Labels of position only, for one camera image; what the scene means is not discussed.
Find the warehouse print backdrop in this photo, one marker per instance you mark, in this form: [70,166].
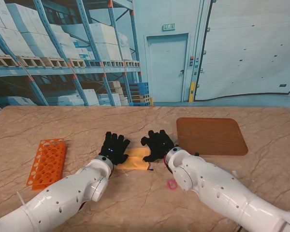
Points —
[159,24]

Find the pink rubber band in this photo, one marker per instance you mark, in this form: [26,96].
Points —
[169,185]

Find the yellow orange cloth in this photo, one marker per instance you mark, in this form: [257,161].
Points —
[135,159]

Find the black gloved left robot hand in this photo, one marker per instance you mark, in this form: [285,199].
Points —
[114,149]

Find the brown wooden tray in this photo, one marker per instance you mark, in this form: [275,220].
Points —
[212,135]

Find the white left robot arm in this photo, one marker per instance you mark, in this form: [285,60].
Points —
[62,200]

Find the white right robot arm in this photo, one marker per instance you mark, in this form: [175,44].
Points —
[220,188]

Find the orange plastic test tube rack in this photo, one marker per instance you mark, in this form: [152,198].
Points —
[47,164]

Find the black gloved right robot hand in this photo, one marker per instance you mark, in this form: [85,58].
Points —
[159,147]

